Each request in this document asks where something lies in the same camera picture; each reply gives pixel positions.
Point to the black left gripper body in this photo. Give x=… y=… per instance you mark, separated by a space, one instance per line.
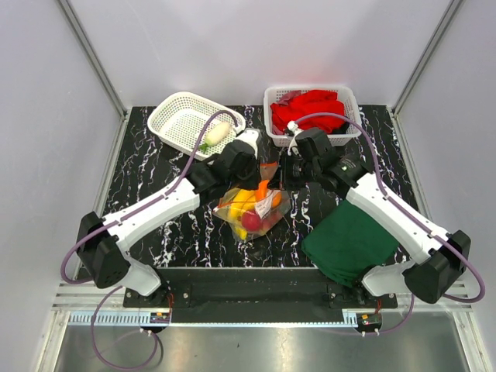
x=249 y=179

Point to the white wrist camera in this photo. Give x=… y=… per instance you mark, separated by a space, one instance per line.
x=252 y=137
x=292 y=133

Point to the folded green cloth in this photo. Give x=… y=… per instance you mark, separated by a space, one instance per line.
x=347 y=242

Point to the white rectangular slotted basket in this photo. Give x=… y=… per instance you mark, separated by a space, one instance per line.
x=345 y=95

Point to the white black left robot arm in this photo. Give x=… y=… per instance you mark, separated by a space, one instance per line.
x=105 y=241

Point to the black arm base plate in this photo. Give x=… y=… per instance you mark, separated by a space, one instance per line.
x=255 y=296

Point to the red cloth in basket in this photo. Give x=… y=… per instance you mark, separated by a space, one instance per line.
x=295 y=104

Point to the pale cream fake food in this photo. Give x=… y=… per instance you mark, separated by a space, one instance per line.
x=215 y=136

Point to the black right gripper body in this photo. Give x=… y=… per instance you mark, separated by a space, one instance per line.
x=294 y=172

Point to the red fake apple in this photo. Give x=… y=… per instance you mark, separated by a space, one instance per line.
x=251 y=221

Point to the clear zip top bag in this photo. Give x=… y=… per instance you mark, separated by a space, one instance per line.
x=268 y=215

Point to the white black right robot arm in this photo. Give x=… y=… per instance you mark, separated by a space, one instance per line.
x=437 y=257

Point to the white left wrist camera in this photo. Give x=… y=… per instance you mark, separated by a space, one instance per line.
x=252 y=137

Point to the orange fake fruit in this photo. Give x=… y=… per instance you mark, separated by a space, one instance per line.
x=263 y=193

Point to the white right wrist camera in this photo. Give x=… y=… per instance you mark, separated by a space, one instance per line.
x=292 y=133

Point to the white oval perforated basket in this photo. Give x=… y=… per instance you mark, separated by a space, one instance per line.
x=179 y=119

